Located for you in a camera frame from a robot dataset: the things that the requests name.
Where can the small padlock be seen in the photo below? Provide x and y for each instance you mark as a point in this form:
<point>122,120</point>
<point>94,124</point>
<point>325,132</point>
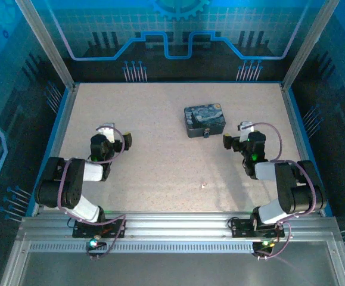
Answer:
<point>207,133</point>

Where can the starry night print tin box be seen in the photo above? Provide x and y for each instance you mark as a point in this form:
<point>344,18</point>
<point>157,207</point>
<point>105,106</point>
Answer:
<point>205,117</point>

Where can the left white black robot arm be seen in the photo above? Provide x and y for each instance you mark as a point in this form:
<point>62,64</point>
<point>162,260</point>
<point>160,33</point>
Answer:
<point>72,190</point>

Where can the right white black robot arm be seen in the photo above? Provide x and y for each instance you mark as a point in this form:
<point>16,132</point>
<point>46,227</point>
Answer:
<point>291,190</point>

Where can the grey metal panel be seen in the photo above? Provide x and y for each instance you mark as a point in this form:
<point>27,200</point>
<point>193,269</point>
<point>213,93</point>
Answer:
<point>175,269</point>

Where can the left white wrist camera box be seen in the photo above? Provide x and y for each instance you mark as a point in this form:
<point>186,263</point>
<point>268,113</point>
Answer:
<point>109,132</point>

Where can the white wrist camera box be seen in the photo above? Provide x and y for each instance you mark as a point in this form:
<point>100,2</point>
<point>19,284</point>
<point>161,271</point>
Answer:
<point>246,131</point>
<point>109,132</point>

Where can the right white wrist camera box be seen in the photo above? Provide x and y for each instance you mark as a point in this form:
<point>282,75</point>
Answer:
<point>246,131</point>

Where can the aluminium side rail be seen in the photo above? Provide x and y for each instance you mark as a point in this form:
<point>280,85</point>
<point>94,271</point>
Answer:
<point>297,125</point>
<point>62,131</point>

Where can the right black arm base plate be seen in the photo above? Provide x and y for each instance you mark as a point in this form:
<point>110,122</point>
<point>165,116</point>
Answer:
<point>240,228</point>

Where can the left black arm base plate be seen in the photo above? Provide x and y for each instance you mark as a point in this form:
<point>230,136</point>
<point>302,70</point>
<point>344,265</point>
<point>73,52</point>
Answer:
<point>83,229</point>

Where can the aluminium frame rail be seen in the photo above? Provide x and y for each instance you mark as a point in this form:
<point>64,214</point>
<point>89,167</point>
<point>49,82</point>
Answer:
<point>175,222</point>

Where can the aluminium frame post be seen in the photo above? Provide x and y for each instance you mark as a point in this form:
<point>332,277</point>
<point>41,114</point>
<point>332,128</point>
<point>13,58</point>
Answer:
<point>309,41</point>
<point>45,41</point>

